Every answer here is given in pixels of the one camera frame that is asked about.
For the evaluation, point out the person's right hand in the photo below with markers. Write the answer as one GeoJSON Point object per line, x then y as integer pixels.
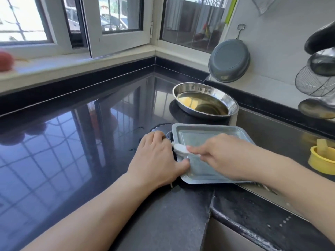
{"type": "Point", "coordinates": [230, 154]}

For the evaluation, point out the person's left hand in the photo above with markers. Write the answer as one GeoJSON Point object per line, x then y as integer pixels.
{"type": "Point", "coordinates": [154, 162]}

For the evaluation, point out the white cleaning brush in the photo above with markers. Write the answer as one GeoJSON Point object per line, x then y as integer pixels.
{"type": "Point", "coordinates": [180, 149]}

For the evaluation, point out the rectangular steel tray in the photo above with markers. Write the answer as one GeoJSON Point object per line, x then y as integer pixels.
{"type": "Point", "coordinates": [199, 138]}

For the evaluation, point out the person's right forearm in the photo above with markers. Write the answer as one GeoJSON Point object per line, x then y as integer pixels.
{"type": "Point", "coordinates": [303, 190]}

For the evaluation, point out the person's left forearm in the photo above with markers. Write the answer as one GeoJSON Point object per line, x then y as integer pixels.
{"type": "Point", "coordinates": [83, 217]}

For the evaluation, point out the stainless steel sink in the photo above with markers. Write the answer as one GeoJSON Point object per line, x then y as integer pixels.
{"type": "Point", "coordinates": [272, 133]}

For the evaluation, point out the round steel basin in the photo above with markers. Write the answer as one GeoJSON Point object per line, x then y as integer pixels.
{"type": "Point", "coordinates": [204, 100]}

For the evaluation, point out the yellow hanging sink cup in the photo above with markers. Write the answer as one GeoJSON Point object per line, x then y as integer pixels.
{"type": "Point", "coordinates": [320, 160]}

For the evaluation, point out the grey hanging basin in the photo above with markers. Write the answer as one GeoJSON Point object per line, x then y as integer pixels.
{"type": "Point", "coordinates": [229, 61]}

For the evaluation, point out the steel soup ladle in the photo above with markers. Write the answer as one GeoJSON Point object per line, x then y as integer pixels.
{"type": "Point", "coordinates": [322, 64]}

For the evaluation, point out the hanging steel ladles and skimmer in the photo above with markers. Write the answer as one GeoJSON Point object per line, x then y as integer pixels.
{"type": "Point", "coordinates": [320, 39]}

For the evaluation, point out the white hanging cloth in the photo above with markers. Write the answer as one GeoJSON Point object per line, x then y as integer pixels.
{"type": "Point", "coordinates": [261, 2]}

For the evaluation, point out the small red object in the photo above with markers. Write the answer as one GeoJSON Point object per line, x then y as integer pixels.
{"type": "Point", "coordinates": [5, 61]}

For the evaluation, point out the steel wall hook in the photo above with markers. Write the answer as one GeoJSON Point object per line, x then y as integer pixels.
{"type": "Point", "coordinates": [240, 31]}

